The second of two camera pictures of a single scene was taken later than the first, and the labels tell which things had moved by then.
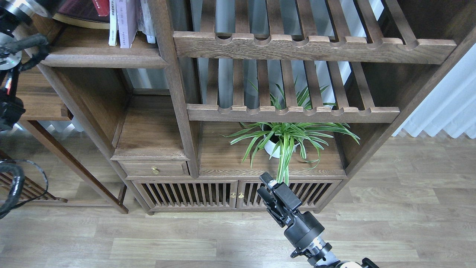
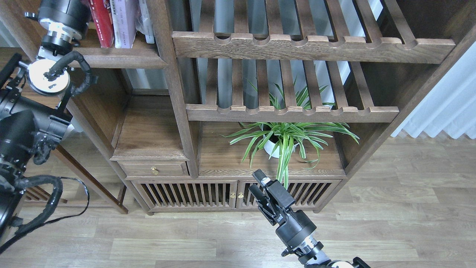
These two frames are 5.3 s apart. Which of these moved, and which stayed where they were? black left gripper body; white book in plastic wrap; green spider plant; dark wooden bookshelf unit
Moved: black left gripper body
Stayed: white book in plastic wrap; green spider plant; dark wooden bookshelf unit
